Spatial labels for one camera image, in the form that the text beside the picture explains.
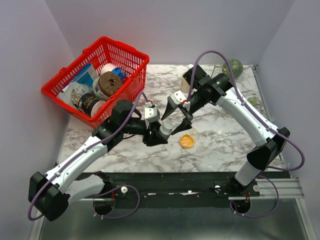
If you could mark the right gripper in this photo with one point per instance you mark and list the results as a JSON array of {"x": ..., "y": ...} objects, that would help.
[{"x": 186, "y": 123}]

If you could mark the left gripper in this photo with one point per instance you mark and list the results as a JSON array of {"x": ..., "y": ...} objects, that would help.
[{"x": 154, "y": 139}]

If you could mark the small pill bottle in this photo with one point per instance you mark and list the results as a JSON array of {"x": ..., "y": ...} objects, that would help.
[{"x": 166, "y": 129}]

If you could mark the clear dish lid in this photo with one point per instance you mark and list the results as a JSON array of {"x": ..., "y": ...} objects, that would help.
[{"x": 194, "y": 133}]

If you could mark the orange pill dish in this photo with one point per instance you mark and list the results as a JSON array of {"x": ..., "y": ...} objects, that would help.
[{"x": 186, "y": 141}]

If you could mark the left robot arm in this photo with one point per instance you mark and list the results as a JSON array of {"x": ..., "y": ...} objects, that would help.
[{"x": 52, "y": 192}]

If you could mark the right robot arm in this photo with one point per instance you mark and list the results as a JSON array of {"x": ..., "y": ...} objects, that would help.
[{"x": 269, "y": 140}]

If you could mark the beige soap pump bottle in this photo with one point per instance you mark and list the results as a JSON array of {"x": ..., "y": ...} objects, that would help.
[{"x": 184, "y": 85}]

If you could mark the brown round cork block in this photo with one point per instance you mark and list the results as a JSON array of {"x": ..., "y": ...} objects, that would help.
[{"x": 109, "y": 83}]

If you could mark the green melon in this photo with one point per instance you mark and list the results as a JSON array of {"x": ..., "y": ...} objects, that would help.
[{"x": 237, "y": 68}]

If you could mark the green cylinder bottle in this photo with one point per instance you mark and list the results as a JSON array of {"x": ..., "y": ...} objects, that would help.
[{"x": 253, "y": 101}]

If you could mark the black face cream tub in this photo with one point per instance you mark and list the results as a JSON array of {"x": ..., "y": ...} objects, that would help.
[{"x": 90, "y": 104}]

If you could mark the white printed cup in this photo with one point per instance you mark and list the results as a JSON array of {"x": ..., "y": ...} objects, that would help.
[{"x": 97, "y": 91}]

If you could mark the red plastic shopping basket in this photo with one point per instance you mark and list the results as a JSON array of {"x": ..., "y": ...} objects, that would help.
[{"x": 101, "y": 52}]

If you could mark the white blue tissue roll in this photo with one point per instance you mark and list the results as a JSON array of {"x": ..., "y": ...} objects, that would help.
[{"x": 109, "y": 67}]

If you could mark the blue white packet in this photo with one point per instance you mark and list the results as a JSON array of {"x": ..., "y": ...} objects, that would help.
[{"x": 84, "y": 78}]

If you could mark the silver cartoon snack bag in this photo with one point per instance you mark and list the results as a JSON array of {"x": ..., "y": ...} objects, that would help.
[{"x": 72, "y": 93}]

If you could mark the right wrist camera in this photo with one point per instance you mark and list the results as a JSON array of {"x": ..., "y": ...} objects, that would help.
[{"x": 177, "y": 98}]

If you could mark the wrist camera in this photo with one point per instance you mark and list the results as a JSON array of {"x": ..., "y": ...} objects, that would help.
[
  {"x": 177, "y": 98},
  {"x": 151, "y": 112}
]

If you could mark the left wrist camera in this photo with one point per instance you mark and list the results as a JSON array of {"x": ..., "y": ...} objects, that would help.
[{"x": 151, "y": 112}]

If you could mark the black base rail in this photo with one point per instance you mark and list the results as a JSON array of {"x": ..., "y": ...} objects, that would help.
[{"x": 156, "y": 190}]

